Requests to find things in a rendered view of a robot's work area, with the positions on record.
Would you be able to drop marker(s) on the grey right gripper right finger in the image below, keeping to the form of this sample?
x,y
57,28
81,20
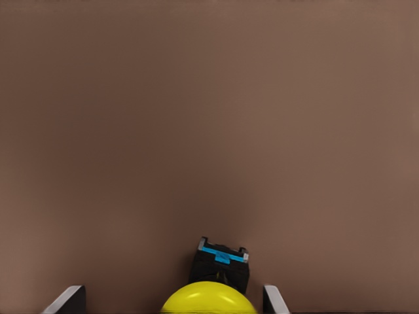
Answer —
x,y
273,301

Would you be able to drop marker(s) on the yellow push button black base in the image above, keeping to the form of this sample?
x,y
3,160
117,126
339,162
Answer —
x,y
212,291

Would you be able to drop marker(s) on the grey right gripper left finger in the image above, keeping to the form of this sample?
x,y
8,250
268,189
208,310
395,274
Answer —
x,y
70,301

